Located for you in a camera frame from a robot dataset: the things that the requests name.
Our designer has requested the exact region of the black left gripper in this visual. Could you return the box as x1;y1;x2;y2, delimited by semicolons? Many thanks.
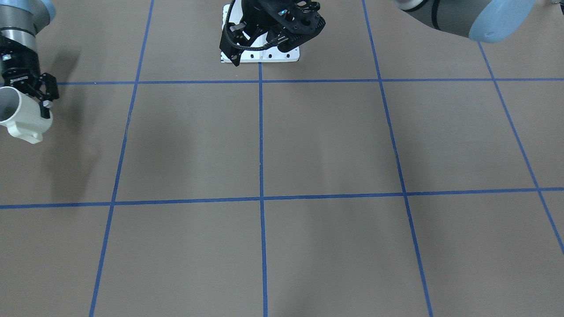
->
219;0;277;66

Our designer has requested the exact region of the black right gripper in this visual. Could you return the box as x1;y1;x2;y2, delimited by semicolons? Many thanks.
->
0;37;59;119

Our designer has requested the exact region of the white plastic cup with handle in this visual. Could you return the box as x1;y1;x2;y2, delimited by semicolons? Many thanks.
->
0;86;53;144

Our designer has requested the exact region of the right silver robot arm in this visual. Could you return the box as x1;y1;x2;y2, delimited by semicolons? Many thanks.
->
0;0;59;119

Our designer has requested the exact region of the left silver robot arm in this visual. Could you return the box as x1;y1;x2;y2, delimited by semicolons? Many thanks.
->
219;0;535;66

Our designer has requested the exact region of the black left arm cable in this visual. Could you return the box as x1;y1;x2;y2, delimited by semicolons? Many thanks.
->
223;20;287;52

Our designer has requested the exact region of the white camera pole with base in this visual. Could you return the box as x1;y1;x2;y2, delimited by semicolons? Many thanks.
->
220;0;300;64

